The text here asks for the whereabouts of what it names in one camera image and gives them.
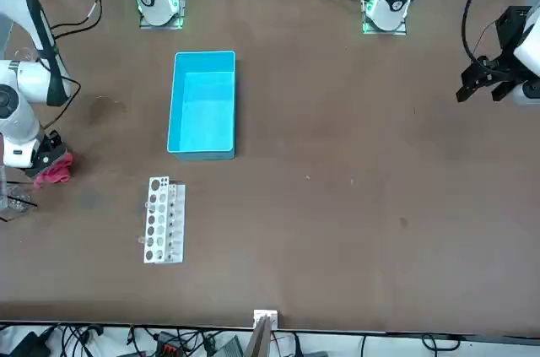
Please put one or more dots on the clear glass beaker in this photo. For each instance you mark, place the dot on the clear glass beaker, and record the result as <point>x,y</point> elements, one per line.
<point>23,54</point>

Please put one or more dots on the white test tube rack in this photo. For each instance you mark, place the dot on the white test tube rack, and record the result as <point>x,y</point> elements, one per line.
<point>179,226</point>

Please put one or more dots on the grey power adapter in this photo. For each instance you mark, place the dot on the grey power adapter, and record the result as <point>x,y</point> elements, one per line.
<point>225,347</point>

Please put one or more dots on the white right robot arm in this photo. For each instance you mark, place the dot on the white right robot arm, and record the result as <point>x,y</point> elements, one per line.
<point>29,78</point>

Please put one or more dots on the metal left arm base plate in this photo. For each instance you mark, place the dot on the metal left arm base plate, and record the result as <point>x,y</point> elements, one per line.
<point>401,31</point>

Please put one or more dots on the black red connector block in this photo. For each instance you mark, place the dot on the black red connector block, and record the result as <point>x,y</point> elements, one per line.
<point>169,344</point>

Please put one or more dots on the pink rag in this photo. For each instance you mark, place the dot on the pink rag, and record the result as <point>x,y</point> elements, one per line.
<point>55,175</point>

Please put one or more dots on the spilled liquid patch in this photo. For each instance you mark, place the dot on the spilled liquid patch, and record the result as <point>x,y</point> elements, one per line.
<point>101,110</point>

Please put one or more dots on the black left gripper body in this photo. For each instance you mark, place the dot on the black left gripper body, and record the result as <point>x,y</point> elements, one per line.
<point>508,32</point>

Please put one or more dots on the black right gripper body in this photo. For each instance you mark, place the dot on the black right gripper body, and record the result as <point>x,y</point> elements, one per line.
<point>48,154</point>

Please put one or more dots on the small glass dish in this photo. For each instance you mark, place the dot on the small glass dish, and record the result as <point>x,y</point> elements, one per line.
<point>17,205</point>

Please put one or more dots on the thin black stick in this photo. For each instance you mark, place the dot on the thin black stick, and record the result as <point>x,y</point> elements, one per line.
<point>25,201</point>

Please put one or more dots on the blue plastic storage box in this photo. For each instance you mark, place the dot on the blue plastic storage box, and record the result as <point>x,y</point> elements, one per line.
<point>202,112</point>

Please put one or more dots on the black power adapter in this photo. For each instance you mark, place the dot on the black power adapter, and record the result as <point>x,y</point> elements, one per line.
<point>25,346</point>

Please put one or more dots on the aluminium camera post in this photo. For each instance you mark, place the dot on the aluminium camera post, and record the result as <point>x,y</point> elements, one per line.
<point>262,340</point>

